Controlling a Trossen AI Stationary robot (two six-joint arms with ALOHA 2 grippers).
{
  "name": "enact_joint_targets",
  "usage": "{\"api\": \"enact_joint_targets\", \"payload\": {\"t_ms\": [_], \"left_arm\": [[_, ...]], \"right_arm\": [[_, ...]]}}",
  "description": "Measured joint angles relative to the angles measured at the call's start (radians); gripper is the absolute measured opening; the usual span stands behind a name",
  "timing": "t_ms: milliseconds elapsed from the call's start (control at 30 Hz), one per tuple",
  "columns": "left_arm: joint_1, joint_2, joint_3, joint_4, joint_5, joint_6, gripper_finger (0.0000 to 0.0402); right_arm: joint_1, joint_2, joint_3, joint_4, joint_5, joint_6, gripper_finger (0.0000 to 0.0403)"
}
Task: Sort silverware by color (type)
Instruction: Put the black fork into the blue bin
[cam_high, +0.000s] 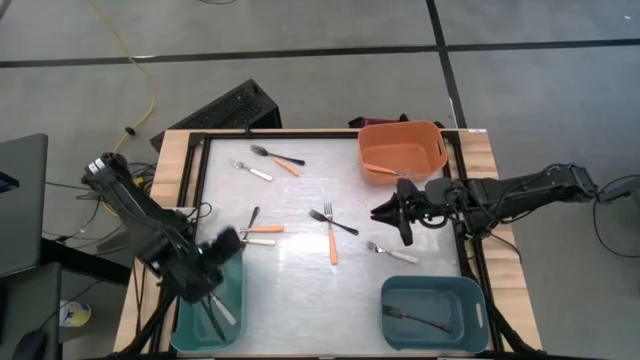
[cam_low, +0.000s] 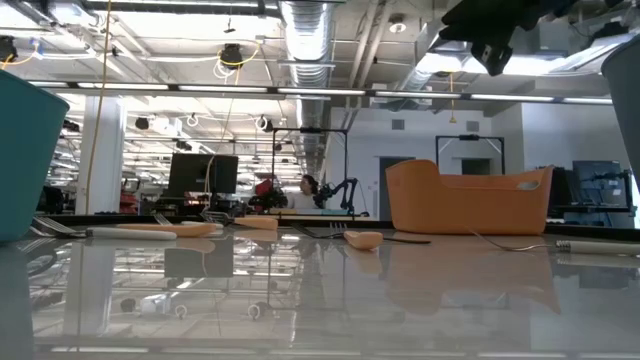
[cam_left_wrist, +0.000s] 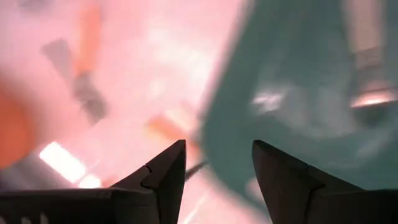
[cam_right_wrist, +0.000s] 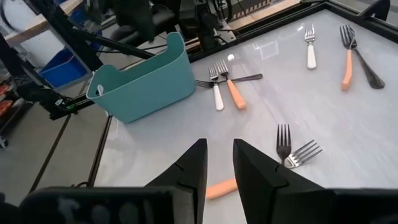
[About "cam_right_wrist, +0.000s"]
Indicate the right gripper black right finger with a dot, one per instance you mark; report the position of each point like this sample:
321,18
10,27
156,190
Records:
264,193

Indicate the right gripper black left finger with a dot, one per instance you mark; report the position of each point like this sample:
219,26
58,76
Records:
189,186

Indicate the black fork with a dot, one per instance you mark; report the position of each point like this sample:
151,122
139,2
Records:
252,76
283,149
373,79

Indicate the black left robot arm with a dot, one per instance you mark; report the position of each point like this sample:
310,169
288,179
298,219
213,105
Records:
202,21

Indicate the light teal plastic bin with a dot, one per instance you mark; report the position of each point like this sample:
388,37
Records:
146,90

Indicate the black office chair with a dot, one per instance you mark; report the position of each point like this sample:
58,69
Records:
163,18

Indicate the blue plastic crate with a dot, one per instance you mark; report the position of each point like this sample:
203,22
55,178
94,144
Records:
62,71

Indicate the black device with green light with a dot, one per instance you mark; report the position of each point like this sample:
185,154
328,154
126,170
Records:
40,96

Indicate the person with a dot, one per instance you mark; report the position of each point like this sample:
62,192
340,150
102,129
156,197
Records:
133,15

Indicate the wooden desk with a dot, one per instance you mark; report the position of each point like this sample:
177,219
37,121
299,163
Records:
37,23

